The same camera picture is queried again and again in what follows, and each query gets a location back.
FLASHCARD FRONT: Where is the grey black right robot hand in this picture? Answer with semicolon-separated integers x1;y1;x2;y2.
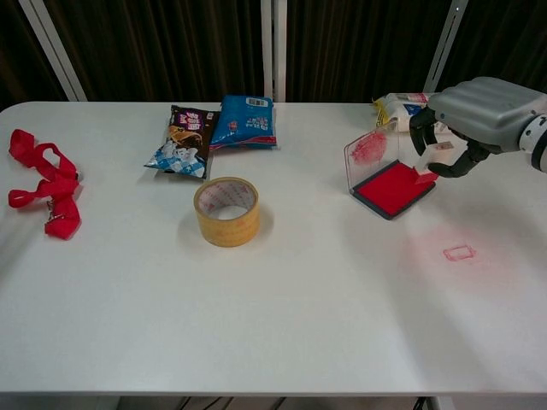
408;76;547;179

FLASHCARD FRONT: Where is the red white stamp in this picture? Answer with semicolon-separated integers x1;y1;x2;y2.
413;142;456;185

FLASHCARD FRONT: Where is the white yellow plastic package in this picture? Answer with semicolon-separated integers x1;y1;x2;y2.
370;91;433;132

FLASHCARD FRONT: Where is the red ink pad clear lid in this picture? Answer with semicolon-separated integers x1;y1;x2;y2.
344;130;437;221

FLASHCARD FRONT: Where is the blue snack bag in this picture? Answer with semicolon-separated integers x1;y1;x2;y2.
208;94;279;151

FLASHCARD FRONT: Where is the yellowish packing tape roll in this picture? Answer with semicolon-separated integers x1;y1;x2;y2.
193;175;261;248

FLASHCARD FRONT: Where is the brown snack bag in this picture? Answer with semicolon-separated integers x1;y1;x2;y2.
143;104;221;180

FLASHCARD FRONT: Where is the dark pleated curtain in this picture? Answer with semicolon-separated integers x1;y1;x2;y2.
0;0;547;112

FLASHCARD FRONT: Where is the white slanted frame post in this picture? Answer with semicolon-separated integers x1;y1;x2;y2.
422;0;467;95
17;0;89;103

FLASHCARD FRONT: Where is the white upright frame post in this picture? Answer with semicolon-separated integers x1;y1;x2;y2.
260;0;287;103

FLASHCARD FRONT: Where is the red ribbon lanyard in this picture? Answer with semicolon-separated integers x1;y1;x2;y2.
8;128;82;241

